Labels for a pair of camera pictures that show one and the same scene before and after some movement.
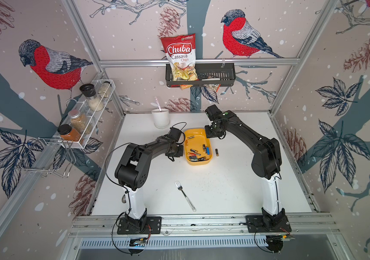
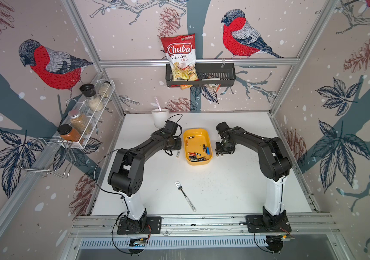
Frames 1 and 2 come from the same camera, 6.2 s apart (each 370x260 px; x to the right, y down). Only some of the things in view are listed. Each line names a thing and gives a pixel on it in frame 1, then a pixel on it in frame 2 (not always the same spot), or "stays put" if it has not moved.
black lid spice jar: [94, 103] stays put
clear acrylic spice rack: [75, 130] stays put
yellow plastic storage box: [198, 149] stays put
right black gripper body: [210, 131] to [220, 148]
